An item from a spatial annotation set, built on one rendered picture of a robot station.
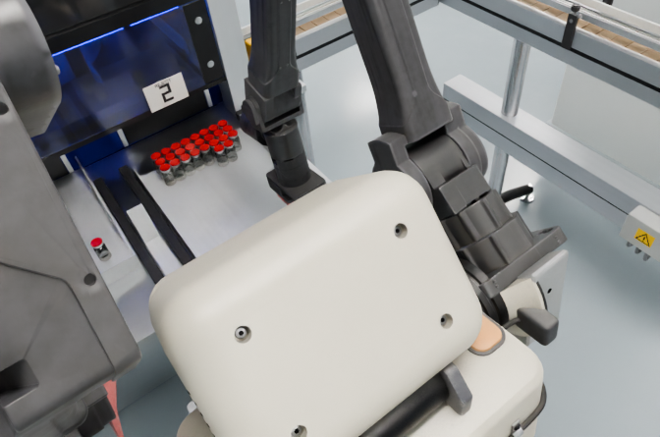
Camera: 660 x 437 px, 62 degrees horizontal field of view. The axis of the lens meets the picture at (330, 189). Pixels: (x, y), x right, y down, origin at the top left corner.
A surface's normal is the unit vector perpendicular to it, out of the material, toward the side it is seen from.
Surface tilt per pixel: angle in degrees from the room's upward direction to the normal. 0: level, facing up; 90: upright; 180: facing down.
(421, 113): 60
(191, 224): 0
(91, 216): 0
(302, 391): 48
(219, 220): 0
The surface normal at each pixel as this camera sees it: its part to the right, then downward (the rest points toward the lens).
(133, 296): -0.08, -0.69
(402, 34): 0.50, 0.11
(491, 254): -0.21, 0.08
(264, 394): 0.37, -0.06
